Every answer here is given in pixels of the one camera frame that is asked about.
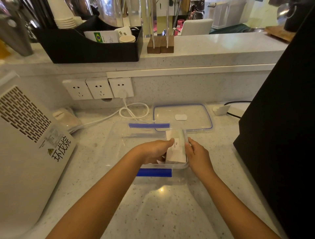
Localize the person's right forearm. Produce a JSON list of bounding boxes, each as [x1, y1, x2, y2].
[[197, 169, 281, 239]]

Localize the stack of white paper cups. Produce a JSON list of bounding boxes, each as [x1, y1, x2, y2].
[[47, 0, 78, 30]]

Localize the small white carton box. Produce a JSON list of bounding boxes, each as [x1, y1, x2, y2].
[[165, 129, 188, 164]]

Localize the white storage bin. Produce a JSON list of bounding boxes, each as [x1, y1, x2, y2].
[[211, 0, 247, 29]]

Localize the white vented appliance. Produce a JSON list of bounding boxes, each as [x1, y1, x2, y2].
[[0, 71, 77, 232]]

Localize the clear lid with blue rim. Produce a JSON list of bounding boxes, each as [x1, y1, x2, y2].
[[153, 103, 213, 132]]

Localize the clear container with blue clips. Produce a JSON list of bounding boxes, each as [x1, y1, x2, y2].
[[107, 120, 190, 179]]

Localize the clear plastic bag with packet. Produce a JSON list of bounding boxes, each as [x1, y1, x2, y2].
[[52, 107, 82, 134]]

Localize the white plug with cable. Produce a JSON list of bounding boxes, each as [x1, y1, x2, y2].
[[73, 90, 150, 131]]

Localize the pink bottle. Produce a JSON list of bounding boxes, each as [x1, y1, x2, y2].
[[174, 19, 185, 36]]

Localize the white card with green flag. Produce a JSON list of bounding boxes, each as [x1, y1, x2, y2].
[[83, 31, 120, 44]]

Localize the white wall socket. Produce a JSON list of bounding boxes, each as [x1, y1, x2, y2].
[[85, 77, 114, 100], [62, 78, 94, 101], [108, 77, 135, 98]]

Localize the black organizer tray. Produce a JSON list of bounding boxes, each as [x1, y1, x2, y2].
[[34, 15, 144, 64]]

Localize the black cable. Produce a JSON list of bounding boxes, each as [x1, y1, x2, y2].
[[223, 100, 252, 120]]

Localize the small white adapter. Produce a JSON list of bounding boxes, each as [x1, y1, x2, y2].
[[212, 105, 231, 116]]

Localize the person's right hand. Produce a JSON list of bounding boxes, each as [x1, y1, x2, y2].
[[184, 137, 217, 178]]

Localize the person's left forearm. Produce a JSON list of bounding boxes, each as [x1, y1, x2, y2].
[[46, 147, 146, 239]]

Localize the large black appliance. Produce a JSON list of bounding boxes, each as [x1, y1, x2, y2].
[[233, 7, 315, 239]]

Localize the white chair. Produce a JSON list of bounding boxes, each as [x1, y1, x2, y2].
[[180, 19, 214, 36]]

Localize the person's left hand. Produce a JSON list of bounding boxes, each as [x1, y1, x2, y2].
[[137, 139, 175, 165]]

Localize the grey metal jug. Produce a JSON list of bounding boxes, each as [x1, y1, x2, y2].
[[0, 13, 34, 57]]

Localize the wooden board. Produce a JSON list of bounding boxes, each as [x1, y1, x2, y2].
[[264, 25, 296, 43]]

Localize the wooden base acrylic sign holder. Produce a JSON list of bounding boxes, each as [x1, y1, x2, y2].
[[147, 0, 162, 54], [160, 0, 175, 54]]

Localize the black round machine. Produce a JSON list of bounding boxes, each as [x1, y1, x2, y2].
[[277, 0, 315, 33]]

